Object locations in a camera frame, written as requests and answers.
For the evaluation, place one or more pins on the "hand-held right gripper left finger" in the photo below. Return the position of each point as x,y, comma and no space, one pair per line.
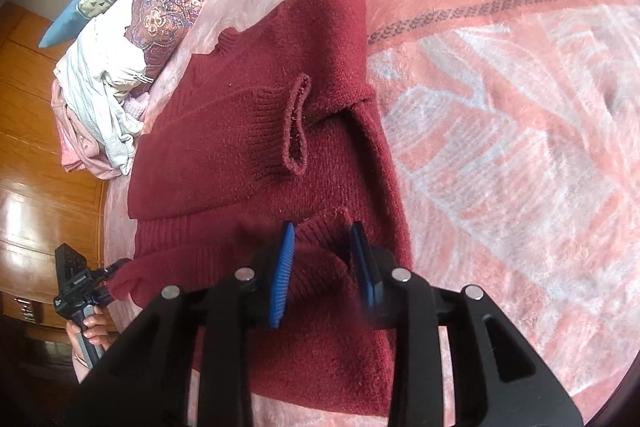
280,277

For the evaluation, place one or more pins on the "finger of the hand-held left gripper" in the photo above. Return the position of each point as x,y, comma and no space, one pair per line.
119,269

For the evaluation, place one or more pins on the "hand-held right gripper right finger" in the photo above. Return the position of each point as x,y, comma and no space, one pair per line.
362,267

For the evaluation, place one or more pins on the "dark red knit sweater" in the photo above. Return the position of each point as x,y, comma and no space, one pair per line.
250,147

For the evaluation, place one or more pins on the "person's left forearm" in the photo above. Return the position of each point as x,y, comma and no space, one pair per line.
82,369

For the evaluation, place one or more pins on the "pile of pale clothes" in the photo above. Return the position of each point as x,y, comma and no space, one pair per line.
95,82

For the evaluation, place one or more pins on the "person's left hand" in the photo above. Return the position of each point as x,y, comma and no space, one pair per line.
95,329

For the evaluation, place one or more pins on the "wooden wardrobe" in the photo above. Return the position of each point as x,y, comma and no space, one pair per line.
40,207

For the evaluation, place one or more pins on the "pink garment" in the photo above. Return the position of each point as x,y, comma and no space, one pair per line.
80,147

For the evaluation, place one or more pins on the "cream zippered garment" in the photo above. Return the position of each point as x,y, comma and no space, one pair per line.
125,79

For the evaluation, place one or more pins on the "pink printed blanket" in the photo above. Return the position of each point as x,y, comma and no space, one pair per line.
500,132

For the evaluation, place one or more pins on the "paisley patterned pillow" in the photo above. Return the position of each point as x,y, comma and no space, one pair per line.
165,7

